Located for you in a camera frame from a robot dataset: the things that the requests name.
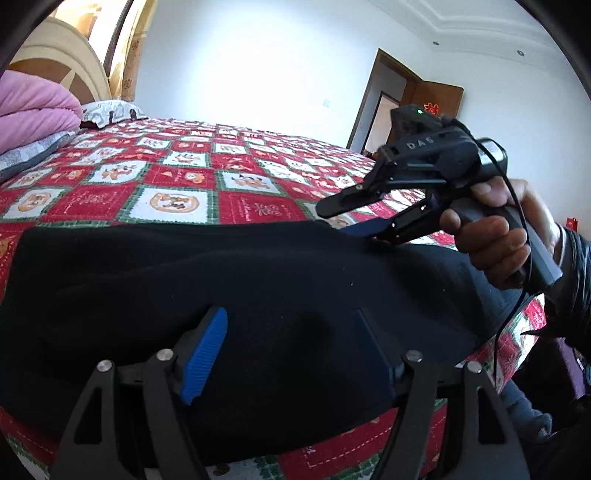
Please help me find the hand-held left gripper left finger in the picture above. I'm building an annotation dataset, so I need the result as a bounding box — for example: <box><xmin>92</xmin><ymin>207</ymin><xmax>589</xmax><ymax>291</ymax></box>
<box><xmin>54</xmin><ymin>306</ymin><xmax>229</xmax><ymax>480</ymax></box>

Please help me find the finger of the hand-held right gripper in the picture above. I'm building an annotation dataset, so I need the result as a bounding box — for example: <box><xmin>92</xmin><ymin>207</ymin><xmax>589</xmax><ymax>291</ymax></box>
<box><xmin>316</xmin><ymin>159</ymin><xmax>399</xmax><ymax>219</ymax></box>
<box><xmin>342</xmin><ymin>190</ymin><xmax>445</xmax><ymax>246</ymax></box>

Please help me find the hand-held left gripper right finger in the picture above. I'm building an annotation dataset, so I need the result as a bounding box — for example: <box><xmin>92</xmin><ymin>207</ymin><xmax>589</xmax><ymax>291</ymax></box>
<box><xmin>353</xmin><ymin>309</ymin><xmax>532</xmax><ymax>480</ymax></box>

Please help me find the black sweater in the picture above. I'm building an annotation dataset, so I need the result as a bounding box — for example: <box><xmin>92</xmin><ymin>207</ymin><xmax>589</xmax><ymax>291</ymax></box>
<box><xmin>0</xmin><ymin>219</ymin><xmax>539</xmax><ymax>467</ymax></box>

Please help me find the person's right hand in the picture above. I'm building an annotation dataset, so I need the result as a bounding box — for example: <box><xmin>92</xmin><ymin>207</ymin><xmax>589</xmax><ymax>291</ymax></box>
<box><xmin>438</xmin><ymin>178</ymin><xmax>561</xmax><ymax>290</ymax></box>

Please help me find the red printed patchwork blanket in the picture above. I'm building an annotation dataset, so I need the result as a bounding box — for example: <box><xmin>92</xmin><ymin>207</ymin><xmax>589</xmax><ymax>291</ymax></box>
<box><xmin>0</xmin><ymin>115</ymin><xmax>548</xmax><ymax>480</ymax></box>

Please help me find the person's dark clothing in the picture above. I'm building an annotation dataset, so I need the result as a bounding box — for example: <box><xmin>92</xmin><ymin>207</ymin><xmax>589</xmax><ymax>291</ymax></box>
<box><xmin>496</xmin><ymin>323</ymin><xmax>591</xmax><ymax>480</ymax></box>

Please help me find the white dark-patterned pillow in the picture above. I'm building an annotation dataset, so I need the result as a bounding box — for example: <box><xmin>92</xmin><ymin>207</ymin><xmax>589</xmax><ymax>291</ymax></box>
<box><xmin>80</xmin><ymin>99</ymin><xmax>149</xmax><ymax>127</ymax></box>

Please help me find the orange patterned curtain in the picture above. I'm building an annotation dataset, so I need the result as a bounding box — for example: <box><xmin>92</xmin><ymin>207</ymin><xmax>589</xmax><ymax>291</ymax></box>
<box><xmin>108</xmin><ymin>0</ymin><xmax>157</xmax><ymax>103</ymax></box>

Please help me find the grey patterned pillow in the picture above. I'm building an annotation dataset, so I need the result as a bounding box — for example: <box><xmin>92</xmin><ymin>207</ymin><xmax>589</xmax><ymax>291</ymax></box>
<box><xmin>0</xmin><ymin>130</ymin><xmax>78</xmax><ymax>184</ymax></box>

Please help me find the pink folded quilt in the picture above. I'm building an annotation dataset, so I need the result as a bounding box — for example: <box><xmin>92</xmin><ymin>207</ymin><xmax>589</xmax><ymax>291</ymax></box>
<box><xmin>0</xmin><ymin>70</ymin><xmax>85</xmax><ymax>154</ymax></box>

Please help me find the window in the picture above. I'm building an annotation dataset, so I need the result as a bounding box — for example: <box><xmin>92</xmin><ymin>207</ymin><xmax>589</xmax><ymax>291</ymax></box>
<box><xmin>44</xmin><ymin>0</ymin><xmax>137</xmax><ymax>77</ymax></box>

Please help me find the cream wooden headboard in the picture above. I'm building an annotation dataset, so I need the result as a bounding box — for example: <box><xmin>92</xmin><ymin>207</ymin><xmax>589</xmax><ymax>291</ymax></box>
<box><xmin>8</xmin><ymin>18</ymin><xmax>112</xmax><ymax>106</ymax></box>

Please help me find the brown door frame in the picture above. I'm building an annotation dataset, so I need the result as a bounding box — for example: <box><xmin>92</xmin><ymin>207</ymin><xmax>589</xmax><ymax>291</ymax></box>
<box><xmin>347</xmin><ymin>47</ymin><xmax>419</xmax><ymax>158</ymax></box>

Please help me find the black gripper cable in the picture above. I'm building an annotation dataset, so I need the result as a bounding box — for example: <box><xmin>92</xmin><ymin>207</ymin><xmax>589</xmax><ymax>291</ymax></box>
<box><xmin>475</xmin><ymin>137</ymin><xmax>535</xmax><ymax>393</ymax></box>

